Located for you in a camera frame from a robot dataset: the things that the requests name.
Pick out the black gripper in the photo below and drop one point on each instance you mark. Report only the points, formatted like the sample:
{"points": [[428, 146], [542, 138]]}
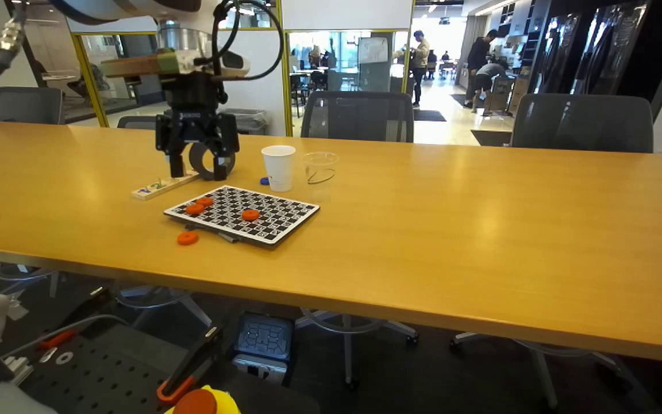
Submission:
{"points": [[197, 94]]}

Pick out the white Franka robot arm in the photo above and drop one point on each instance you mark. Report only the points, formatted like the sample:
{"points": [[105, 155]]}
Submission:
{"points": [[139, 4]]}

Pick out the white paper cup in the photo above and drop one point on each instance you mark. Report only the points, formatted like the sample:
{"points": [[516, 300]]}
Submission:
{"points": [[280, 169]]}

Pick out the clear plastic cup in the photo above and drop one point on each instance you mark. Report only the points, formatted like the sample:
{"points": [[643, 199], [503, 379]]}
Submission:
{"points": [[320, 169]]}

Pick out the wooden number puzzle strip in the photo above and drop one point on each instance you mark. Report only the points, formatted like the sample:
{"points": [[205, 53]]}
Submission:
{"points": [[155, 187]]}

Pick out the grey office chair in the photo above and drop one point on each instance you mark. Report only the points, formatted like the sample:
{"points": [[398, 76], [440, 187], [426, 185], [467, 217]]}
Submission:
{"points": [[582, 123], [358, 115], [136, 121]]}

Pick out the black white marker checkerboard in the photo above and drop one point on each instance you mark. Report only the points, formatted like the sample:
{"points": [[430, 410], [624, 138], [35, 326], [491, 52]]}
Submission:
{"points": [[269, 218]]}

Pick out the yellow framed glass partition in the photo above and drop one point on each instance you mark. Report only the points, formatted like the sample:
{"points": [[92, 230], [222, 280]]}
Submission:
{"points": [[285, 93]]}

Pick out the grey box with mesh panel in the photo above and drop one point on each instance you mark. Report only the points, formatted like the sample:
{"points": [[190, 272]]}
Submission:
{"points": [[263, 341]]}

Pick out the black perforated breadboard plate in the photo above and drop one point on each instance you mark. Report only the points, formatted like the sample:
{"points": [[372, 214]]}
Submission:
{"points": [[101, 376]]}

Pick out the yellow emergency stop button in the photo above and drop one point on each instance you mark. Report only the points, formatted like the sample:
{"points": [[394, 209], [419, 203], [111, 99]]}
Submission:
{"points": [[224, 402]]}

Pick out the person in dark clothes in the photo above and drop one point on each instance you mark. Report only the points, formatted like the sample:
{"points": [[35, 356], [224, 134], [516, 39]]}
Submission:
{"points": [[478, 64]]}

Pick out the black glass-door cabinets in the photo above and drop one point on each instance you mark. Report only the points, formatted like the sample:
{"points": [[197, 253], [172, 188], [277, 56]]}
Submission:
{"points": [[599, 47]]}

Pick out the wrist camera on wooden mount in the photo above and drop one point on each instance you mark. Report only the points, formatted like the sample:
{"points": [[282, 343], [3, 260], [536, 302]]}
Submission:
{"points": [[183, 63]]}

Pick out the white wall board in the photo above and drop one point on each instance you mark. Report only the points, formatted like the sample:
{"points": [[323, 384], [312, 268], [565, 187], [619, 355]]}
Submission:
{"points": [[345, 15]]}

